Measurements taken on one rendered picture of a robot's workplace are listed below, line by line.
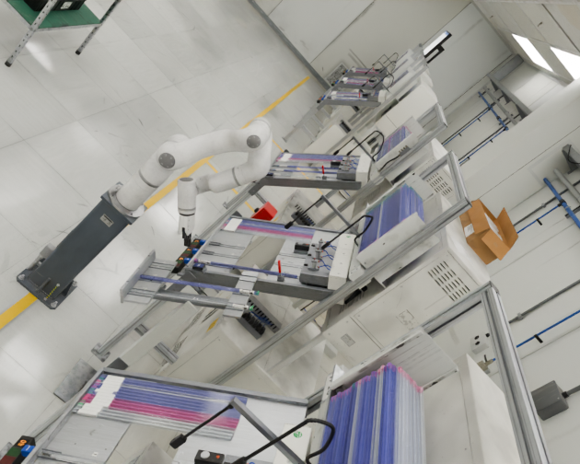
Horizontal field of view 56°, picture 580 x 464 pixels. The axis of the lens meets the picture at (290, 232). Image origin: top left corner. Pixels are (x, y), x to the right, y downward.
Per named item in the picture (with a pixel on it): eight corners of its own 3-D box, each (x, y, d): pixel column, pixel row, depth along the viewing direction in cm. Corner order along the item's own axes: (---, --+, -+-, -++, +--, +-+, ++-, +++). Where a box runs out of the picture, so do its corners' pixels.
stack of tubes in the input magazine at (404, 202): (358, 254, 238) (407, 217, 227) (365, 213, 284) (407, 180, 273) (377, 274, 240) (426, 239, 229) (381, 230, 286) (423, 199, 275)
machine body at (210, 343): (141, 386, 288) (217, 326, 263) (189, 317, 351) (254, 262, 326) (226, 465, 299) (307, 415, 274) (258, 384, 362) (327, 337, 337)
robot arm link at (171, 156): (169, 163, 249) (158, 177, 235) (160, 138, 244) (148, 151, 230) (273, 140, 238) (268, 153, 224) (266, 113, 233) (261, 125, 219)
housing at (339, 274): (326, 302, 249) (329, 274, 243) (338, 256, 293) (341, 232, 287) (343, 305, 247) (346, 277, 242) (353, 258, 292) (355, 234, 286)
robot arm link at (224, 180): (240, 159, 252) (183, 179, 260) (232, 169, 237) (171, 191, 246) (248, 177, 255) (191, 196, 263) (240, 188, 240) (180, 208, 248)
